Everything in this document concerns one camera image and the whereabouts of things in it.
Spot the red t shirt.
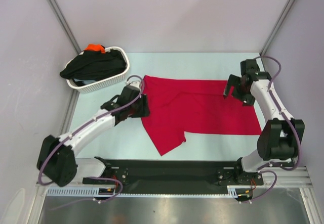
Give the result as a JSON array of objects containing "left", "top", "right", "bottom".
[{"left": 141, "top": 75, "right": 262, "bottom": 156}]

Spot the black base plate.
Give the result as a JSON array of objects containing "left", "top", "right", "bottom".
[
  {"left": 82, "top": 167, "right": 129, "bottom": 185},
  {"left": 216, "top": 168, "right": 264, "bottom": 186}
]

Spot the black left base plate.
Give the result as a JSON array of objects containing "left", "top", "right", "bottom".
[{"left": 82, "top": 167, "right": 129, "bottom": 185}]

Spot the white plastic laundry basket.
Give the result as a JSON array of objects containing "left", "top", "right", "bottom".
[{"left": 60, "top": 44, "right": 130, "bottom": 94}]

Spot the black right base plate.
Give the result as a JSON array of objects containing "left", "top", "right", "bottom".
[{"left": 216, "top": 168, "right": 264, "bottom": 186}]

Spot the orange t shirt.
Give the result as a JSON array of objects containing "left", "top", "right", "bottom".
[{"left": 84, "top": 43, "right": 106, "bottom": 54}]

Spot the aluminium front rail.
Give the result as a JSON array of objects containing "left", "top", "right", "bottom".
[{"left": 42, "top": 166, "right": 312, "bottom": 188}]

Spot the light blue t shirt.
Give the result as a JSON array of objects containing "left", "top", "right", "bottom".
[{"left": 72, "top": 79, "right": 96, "bottom": 87}]

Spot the black t shirt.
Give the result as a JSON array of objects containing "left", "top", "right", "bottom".
[{"left": 60, "top": 50, "right": 126, "bottom": 81}]

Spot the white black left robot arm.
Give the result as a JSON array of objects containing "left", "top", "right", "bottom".
[{"left": 36, "top": 77, "right": 149, "bottom": 187}]

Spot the left aluminium corner post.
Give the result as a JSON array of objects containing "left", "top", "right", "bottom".
[{"left": 47, "top": 0, "right": 82, "bottom": 54}]

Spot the white slotted cable duct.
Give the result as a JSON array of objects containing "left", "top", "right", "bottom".
[{"left": 47, "top": 186, "right": 119, "bottom": 196}]

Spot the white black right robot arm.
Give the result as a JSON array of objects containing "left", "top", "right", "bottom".
[{"left": 223, "top": 59, "right": 305, "bottom": 184}]

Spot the aluminium corner post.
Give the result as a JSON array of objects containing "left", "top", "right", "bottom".
[
  {"left": 259, "top": 0, "right": 297, "bottom": 56},
  {"left": 47, "top": 0, "right": 82, "bottom": 54}
]

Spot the right aluminium corner post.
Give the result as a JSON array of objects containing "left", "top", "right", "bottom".
[{"left": 259, "top": 0, "right": 297, "bottom": 56}]

